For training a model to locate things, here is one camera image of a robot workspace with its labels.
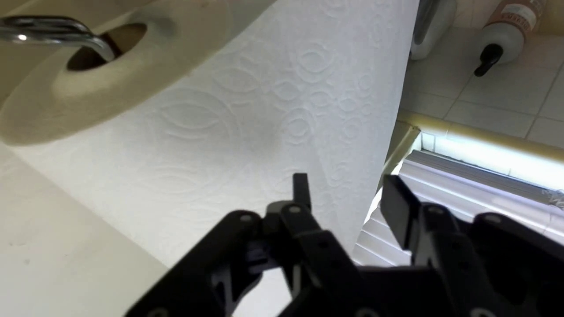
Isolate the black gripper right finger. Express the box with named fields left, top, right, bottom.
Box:
left=381, top=172, right=564, bottom=317

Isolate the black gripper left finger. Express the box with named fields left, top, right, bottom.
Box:
left=125, top=172, right=377, bottom=317

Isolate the white paper towel roll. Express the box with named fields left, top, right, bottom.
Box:
left=0, top=0, right=421, bottom=317

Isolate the white window blind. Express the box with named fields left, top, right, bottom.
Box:
left=351, top=147, right=564, bottom=267

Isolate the orange soap pump bottle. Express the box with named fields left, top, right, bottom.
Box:
left=472, top=0, right=550, bottom=79

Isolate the chrome paper towel holder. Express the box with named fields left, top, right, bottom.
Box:
left=0, top=14, right=116, bottom=63

